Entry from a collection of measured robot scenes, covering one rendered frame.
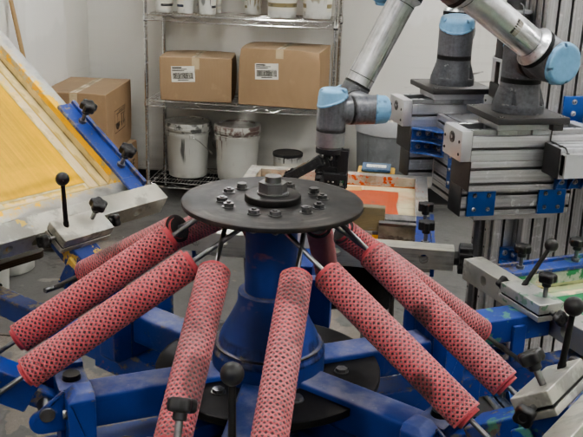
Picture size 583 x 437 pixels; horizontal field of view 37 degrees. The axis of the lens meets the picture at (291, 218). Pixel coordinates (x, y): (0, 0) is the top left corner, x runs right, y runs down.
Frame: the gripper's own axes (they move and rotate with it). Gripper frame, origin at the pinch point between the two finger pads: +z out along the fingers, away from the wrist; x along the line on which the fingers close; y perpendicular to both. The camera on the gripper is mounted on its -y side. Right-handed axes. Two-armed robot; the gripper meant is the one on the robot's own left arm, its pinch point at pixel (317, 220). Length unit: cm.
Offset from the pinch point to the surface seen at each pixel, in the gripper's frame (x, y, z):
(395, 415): -99, 23, -1
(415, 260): -25.8, 26.1, -0.6
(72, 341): -108, -25, -13
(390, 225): -2.9, 19.5, -1.5
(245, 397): -98, -1, -1
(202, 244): -25.8, -24.9, 0.3
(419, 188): 45, 27, 1
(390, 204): 37.9, 18.9, 4.8
